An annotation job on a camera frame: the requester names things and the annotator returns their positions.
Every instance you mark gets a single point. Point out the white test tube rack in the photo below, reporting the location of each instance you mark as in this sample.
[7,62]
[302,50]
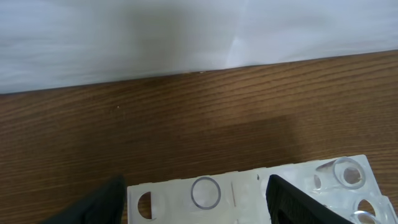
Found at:
[174,202]

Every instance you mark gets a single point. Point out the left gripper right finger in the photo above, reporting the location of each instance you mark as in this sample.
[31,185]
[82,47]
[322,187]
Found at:
[286,208]

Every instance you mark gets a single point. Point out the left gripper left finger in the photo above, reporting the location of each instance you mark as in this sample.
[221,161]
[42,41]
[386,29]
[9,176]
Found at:
[102,208]

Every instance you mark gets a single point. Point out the clear test tube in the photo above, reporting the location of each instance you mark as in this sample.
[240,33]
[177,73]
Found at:
[205,193]
[339,179]
[365,212]

